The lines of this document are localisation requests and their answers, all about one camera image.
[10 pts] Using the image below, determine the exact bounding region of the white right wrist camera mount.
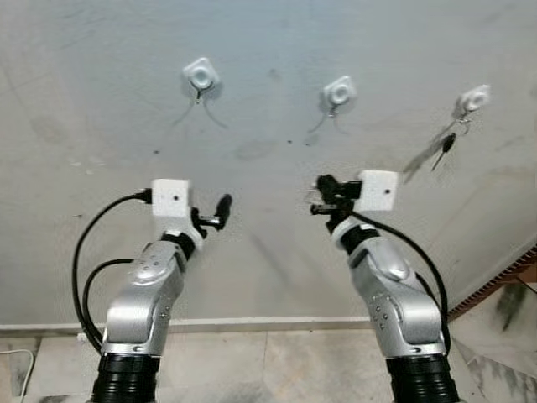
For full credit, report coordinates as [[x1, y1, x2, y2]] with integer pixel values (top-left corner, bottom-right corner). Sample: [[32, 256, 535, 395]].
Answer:
[[331, 170, 400, 244]]

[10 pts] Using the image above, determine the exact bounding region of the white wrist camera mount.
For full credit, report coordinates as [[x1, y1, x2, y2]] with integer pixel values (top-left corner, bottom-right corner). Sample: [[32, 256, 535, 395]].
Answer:
[[151, 178, 196, 241], [331, 170, 400, 244]]

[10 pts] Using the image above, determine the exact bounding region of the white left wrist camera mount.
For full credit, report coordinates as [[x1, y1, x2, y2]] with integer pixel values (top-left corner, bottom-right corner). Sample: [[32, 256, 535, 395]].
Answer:
[[151, 178, 196, 241]]

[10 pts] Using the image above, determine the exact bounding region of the white adhesive wall hook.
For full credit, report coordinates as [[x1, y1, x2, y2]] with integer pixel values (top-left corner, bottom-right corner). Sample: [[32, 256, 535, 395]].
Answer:
[[455, 83, 493, 123], [321, 75, 359, 119], [181, 56, 222, 107]]

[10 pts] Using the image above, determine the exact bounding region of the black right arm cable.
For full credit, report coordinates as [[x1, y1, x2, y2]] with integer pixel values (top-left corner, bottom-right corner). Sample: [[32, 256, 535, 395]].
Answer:
[[348, 213, 452, 355]]

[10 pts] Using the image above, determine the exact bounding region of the long black left arm cable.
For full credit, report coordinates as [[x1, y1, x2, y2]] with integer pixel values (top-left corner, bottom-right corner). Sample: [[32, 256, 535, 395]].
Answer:
[[72, 190, 154, 350]]

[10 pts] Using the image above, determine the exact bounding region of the short black left arm cable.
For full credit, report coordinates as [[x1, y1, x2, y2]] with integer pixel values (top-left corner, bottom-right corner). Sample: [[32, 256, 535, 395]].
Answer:
[[82, 258, 135, 342]]

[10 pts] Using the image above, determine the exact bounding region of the white floor cable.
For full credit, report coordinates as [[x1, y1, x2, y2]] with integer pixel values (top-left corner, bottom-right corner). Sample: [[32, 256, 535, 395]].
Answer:
[[0, 348, 37, 397]]

